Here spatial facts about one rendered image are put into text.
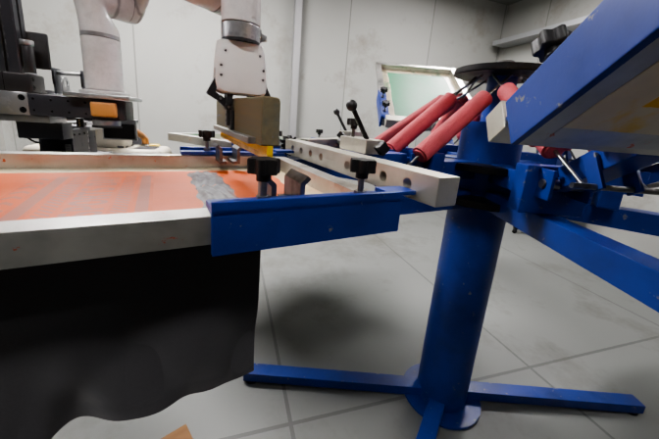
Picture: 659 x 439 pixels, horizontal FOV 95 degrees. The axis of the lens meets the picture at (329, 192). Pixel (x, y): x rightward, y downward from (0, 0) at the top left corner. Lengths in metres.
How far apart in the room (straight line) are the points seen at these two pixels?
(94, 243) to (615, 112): 0.60
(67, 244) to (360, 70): 4.10
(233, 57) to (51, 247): 0.43
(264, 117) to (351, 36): 3.89
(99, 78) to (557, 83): 1.07
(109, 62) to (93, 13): 0.12
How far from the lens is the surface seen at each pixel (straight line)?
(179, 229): 0.40
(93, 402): 0.64
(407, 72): 2.44
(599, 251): 0.77
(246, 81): 0.67
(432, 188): 0.52
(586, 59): 0.41
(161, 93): 4.03
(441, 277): 1.27
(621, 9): 0.40
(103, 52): 1.13
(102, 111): 1.11
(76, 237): 0.41
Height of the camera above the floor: 1.12
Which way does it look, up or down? 13 degrees down
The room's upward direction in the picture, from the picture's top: 5 degrees clockwise
